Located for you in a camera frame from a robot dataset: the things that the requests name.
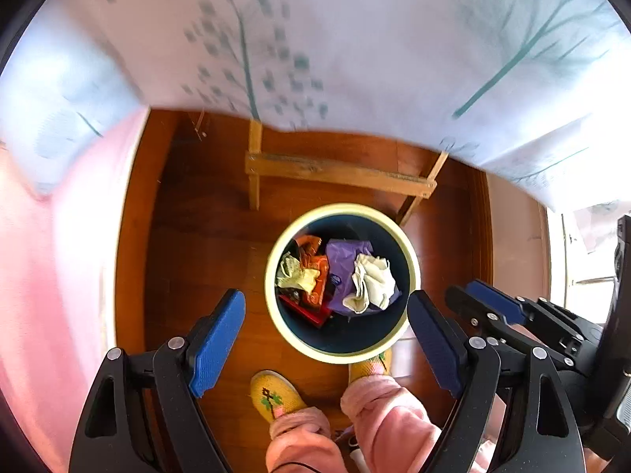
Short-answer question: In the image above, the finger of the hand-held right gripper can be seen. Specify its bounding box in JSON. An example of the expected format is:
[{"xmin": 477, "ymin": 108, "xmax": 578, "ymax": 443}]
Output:
[
  {"xmin": 445, "ymin": 286, "xmax": 538, "ymax": 349},
  {"xmin": 466, "ymin": 279, "xmax": 581, "ymax": 352}
]

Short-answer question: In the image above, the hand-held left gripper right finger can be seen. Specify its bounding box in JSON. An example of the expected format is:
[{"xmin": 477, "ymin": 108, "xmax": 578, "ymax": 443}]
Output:
[{"xmin": 407, "ymin": 290, "xmax": 587, "ymax": 473}]

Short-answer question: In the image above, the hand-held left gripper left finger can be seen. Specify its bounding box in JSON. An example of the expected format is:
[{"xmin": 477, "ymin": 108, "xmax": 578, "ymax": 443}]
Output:
[{"xmin": 69, "ymin": 288, "xmax": 247, "ymax": 473}]

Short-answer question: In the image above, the round blue trash bin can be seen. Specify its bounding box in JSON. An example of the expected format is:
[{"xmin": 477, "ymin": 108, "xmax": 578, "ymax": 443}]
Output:
[{"xmin": 265, "ymin": 203, "xmax": 421, "ymax": 364}]

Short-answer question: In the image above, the white paper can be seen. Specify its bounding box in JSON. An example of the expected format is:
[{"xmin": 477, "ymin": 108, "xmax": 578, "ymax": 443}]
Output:
[{"xmin": 342, "ymin": 253, "xmax": 398, "ymax": 315}]

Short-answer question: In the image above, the red paper box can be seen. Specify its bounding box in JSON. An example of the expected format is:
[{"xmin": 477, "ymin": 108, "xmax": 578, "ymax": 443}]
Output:
[{"xmin": 277, "ymin": 293, "xmax": 332, "ymax": 327}]

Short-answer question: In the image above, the pale yellow wrapper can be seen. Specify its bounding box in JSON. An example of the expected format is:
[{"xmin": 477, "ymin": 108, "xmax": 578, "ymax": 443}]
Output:
[{"xmin": 276, "ymin": 251, "xmax": 321, "ymax": 294}]

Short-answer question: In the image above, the orange snack bag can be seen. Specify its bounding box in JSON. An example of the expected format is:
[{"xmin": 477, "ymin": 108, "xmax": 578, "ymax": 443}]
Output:
[{"xmin": 303, "ymin": 255, "xmax": 330, "ymax": 306}]

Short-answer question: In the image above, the purple plastic bag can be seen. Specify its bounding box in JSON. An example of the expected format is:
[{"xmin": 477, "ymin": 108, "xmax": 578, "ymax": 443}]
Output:
[{"xmin": 325, "ymin": 238, "xmax": 402, "ymax": 323}]

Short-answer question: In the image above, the small orange wrapper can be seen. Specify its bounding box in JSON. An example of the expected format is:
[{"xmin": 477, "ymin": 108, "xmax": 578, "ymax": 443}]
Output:
[{"xmin": 294, "ymin": 235, "xmax": 323, "ymax": 259}]

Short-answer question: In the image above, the yellow embroidered slipper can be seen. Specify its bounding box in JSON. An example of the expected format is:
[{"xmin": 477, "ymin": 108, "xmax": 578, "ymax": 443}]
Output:
[
  {"xmin": 348, "ymin": 347, "xmax": 394, "ymax": 385},
  {"xmin": 250, "ymin": 371, "xmax": 309, "ymax": 425}
]

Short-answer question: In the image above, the person's right leg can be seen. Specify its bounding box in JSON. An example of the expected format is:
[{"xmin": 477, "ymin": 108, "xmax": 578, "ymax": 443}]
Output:
[{"xmin": 340, "ymin": 374, "xmax": 504, "ymax": 473}]

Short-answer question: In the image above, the person's leg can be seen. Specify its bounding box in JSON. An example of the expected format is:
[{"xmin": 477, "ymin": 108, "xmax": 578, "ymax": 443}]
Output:
[
  {"xmin": 340, "ymin": 374, "xmax": 504, "ymax": 473},
  {"xmin": 266, "ymin": 409, "xmax": 346, "ymax": 473}
]

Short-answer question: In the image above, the person's left leg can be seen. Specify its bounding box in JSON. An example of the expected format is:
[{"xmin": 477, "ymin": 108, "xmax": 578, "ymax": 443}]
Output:
[{"xmin": 266, "ymin": 409, "xmax": 346, "ymax": 473}]

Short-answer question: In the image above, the pink bed sheet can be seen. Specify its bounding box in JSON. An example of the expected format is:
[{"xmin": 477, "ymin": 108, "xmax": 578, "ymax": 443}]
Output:
[{"xmin": 0, "ymin": 108, "xmax": 149, "ymax": 473}]

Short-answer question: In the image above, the tree print tablecloth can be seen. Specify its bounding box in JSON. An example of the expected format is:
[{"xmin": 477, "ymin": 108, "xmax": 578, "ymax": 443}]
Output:
[{"xmin": 0, "ymin": 0, "xmax": 631, "ymax": 214}]

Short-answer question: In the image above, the wooden table frame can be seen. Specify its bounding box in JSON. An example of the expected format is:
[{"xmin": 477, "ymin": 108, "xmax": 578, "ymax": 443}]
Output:
[{"xmin": 245, "ymin": 118, "xmax": 449, "ymax": 227}]

